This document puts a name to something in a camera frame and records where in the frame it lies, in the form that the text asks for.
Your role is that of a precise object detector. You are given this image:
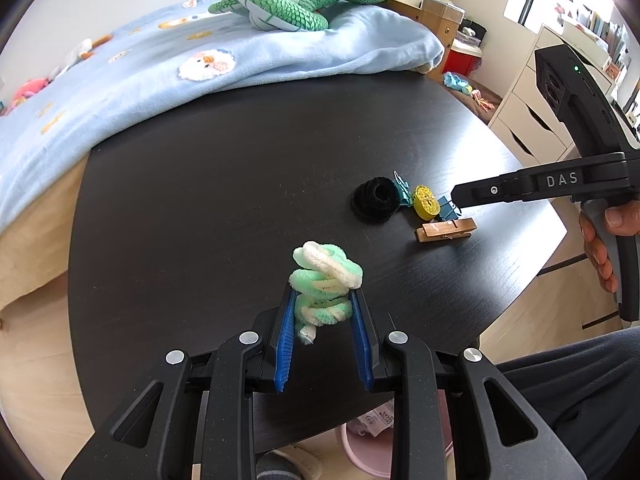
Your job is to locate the green white twisted sock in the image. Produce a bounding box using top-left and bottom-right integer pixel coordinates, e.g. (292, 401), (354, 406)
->
(288, 240), (363, 346)

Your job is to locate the wooden clothespin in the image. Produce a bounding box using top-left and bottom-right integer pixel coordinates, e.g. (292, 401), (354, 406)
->
(416, 218), (477, 243)

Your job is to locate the black hair scrunchie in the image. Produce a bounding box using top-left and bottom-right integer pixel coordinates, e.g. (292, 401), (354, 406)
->
(350, 177), (400, 224)

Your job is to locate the yellow tape roll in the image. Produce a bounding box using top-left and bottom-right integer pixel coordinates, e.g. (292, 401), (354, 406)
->
(412, 185), (440, 222)

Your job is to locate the teal binder clip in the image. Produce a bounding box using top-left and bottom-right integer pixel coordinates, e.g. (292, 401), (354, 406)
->
(394, 171), (413, 207)

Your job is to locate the white cotton socks box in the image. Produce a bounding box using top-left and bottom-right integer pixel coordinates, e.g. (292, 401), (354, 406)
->
(357, 404), (394, 437)

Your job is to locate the pink trash bin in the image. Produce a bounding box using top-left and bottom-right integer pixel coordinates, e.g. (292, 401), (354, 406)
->
(334, 393), (454, 480)

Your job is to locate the person right hand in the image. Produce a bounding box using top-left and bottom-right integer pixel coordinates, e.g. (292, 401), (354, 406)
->
(579, 200), (640, 294)

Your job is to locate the white drawer cabinet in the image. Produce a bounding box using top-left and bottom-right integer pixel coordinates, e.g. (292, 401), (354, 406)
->
(488, 24), (616, 167)

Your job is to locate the black shoe left foot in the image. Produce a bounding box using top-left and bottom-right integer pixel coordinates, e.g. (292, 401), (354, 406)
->
(256, 445), (323, 480)

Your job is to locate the brown pet bed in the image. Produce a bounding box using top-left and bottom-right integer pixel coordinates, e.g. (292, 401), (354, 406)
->
(442, 72), (502, 125)

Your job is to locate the blue binder clip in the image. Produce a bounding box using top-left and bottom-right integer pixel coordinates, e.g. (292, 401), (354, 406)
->
(438, 195), (462, 221)

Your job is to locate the black wooden table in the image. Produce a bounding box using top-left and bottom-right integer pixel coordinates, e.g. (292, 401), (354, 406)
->
(68, 72), (565, 425)

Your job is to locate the red storage box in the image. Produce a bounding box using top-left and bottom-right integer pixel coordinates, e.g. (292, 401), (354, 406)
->
(442, 39), (483, 76)

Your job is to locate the light blue blanket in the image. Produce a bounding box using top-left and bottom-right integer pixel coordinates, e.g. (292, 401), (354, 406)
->
(0, 0), (446, 235)

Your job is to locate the white goose plush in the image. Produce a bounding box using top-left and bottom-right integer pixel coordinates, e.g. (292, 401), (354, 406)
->
(49, 35), (113, 81)

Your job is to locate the pink plush toy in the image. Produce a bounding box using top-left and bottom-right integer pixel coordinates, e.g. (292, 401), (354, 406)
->
(9, 78), (50, 110)

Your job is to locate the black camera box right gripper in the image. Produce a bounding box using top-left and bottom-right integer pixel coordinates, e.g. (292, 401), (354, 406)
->
(535, 44), (639, 159)

